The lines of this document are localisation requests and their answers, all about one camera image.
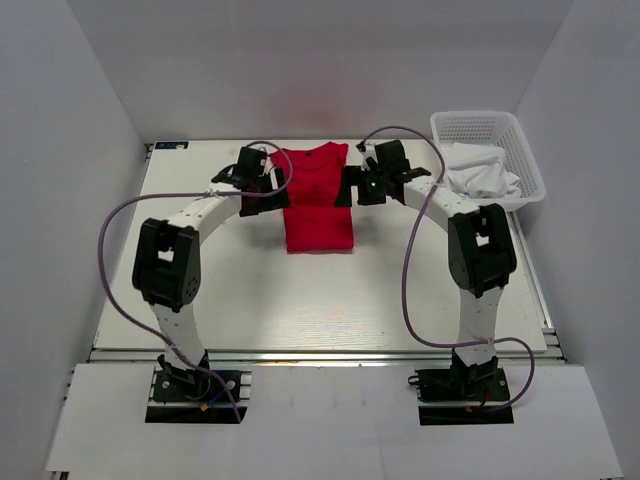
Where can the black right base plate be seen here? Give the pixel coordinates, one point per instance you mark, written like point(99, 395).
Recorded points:
point(441, 403)

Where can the black blue sticker label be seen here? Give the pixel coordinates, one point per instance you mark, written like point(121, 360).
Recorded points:
point(171, 145)

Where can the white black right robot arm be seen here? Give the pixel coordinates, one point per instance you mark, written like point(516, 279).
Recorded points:
point(480, 250)

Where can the white plastic basket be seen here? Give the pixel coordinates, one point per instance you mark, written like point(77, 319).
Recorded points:
point(493, 128)

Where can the red t shirt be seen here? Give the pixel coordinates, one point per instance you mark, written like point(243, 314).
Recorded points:
point(312, 222)

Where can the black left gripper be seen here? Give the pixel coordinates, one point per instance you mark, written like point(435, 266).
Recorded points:
point(277, 200)

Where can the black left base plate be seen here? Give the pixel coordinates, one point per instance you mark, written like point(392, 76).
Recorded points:
point(203, 402)

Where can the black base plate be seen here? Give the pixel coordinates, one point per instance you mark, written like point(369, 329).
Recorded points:
point(203, 402)
point(441, 403)

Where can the white t shirt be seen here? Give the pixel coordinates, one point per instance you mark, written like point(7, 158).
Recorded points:
point(480, 172)

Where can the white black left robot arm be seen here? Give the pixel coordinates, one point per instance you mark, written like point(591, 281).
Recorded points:
point(167, 265)

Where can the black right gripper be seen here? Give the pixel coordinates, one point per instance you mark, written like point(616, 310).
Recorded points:
point(355, 176)

